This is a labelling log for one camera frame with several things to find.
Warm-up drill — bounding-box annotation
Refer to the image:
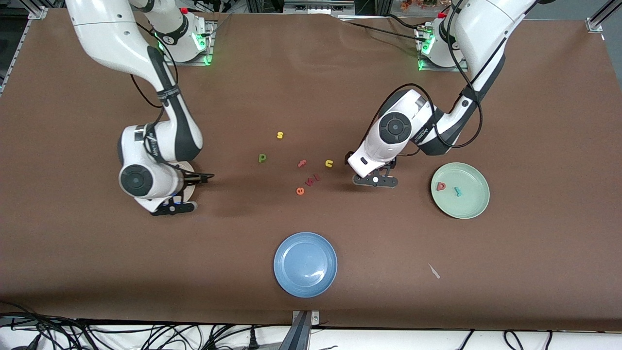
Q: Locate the beige brown plate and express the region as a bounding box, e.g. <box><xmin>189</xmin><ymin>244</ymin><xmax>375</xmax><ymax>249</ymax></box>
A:
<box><xmin>175</xmin><ymin>163</ymin><xmax>197</xmax><ymax>207</ymax></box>

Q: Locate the pale green plate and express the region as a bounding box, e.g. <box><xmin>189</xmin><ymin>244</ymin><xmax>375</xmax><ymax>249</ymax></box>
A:
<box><xmin>431</xmin><ymin>162</ymin><xmax>490</xmax><ymax>220</ymax></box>

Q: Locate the blue plate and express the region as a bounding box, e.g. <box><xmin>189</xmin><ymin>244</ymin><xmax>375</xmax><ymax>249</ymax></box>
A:
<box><xmin>273</xmin><ymin>232</ymin><xmax>338</xmax><ymax>298</ymax></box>

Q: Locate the brown table cover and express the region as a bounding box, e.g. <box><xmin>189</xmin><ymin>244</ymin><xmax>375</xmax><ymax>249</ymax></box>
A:
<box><xmin>0</xmin><ymin>9</ymin><xmax>622</xmax><ymax>332</ymax></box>

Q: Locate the grey metal fixture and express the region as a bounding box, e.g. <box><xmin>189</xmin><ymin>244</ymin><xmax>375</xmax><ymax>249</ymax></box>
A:
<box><xmin>283</xmin><ymin>0</ymin><xmax>355</xmax><ymax>15</ymax></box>

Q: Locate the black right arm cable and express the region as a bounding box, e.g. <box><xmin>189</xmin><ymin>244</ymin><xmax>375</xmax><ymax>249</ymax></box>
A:
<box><xmin>130</xmin><ymin>19</ymin><xmax>214</xmax><ymax>183</ymax></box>

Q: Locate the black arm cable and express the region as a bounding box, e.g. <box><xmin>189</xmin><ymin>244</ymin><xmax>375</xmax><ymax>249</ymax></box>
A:
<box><xmin>130</xmin><ymin>19</ymin><xmax>214</xmax><ymax>183</ymax></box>
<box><xmin>362</xmin><ymin>0</ymin><xmax>483</xmax><ymax>157</ymax></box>

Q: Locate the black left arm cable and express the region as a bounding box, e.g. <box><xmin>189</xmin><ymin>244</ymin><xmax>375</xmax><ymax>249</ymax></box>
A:
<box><xmin>362</xmin><ymin>0</ymin><xmax>483</xmax><ymax>157</ymax></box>

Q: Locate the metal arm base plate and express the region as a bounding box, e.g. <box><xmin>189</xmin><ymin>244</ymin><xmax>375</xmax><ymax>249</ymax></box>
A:
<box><xmin>415</xmin><ymin>24</ymin><xmax>469</xmax><ymax>72</ymax></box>
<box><xmin>161</xmin><ymin>19</ymin><xmax>215</xmax><ymax>66</ymax></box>

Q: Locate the black base cable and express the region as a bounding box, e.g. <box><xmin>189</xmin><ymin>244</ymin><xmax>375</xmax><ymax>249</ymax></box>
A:
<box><xmin>346</xmin><ymin>14</ymin><xmax>428</xmax><ymax>44</ymax></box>

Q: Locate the grey mounting post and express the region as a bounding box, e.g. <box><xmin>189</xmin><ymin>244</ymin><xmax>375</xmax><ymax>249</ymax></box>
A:
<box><xmin>278</xmin><ymin>310</ymin><xmax>320</xmax><ymax>350</ymax></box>

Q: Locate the aluminium frame rail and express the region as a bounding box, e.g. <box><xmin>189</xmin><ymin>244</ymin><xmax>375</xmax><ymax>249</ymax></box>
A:
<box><xmin>586</xmin><ymin>0</ymin><xmax>622</xmax><ymax>34</ymax></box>
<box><xmin>0</xmin><ymin>6</ymin><xmax>48</xmax><ymax>95</ymax></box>

